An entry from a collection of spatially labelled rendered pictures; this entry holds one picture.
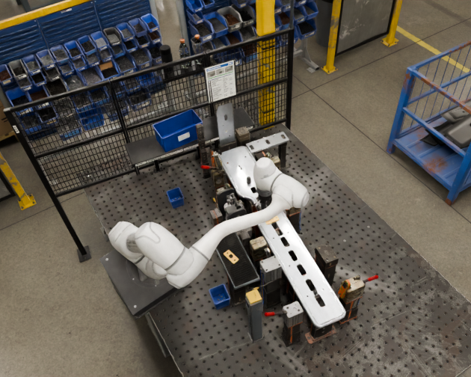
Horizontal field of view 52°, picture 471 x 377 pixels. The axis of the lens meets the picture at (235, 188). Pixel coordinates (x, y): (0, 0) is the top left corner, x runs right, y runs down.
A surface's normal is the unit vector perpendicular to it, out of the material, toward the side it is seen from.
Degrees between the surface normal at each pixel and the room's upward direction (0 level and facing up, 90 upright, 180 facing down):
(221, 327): 0
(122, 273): 45
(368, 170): 0
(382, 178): 0
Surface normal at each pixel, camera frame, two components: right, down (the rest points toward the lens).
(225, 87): 0.39, 0.69
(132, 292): 0.39, -0.06
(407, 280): -0.06, -0.65
